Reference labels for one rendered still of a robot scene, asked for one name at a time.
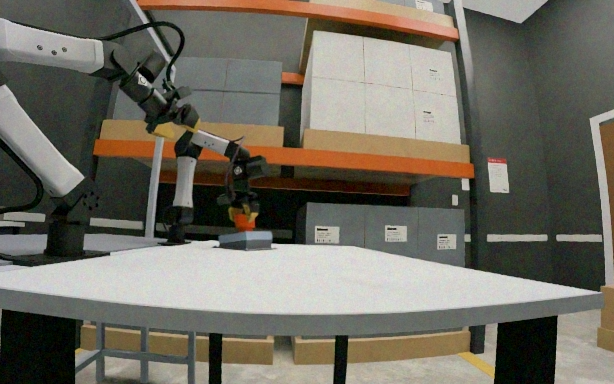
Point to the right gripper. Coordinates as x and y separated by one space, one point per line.
155 105

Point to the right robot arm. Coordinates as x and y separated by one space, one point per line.
68 188

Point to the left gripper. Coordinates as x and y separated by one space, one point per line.
251 208

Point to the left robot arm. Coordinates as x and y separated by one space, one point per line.
182 215

